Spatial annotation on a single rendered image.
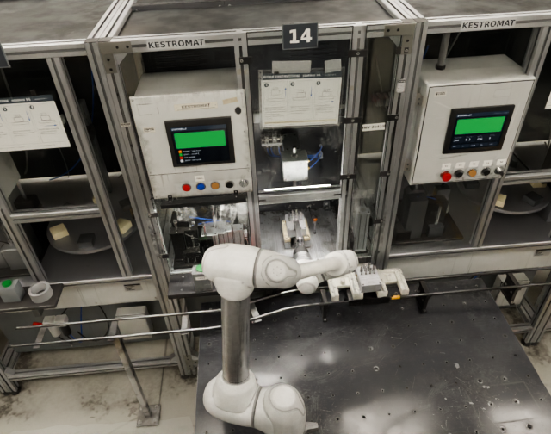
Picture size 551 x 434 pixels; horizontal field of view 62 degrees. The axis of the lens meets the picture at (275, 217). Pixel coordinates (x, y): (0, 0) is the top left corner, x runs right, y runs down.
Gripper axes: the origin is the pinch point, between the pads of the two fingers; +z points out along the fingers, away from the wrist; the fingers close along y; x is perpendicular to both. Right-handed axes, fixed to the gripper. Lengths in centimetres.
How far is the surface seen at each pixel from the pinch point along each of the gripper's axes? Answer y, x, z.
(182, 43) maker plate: 99, 41, -19
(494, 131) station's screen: 58, -78, -20
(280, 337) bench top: -35, 13, -38
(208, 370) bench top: -36, 47, -52
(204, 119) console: 71, 37, -19
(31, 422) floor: -103, 157, -26
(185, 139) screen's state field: 64, 45, -20
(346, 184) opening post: 34.3, -20.6, -13.7
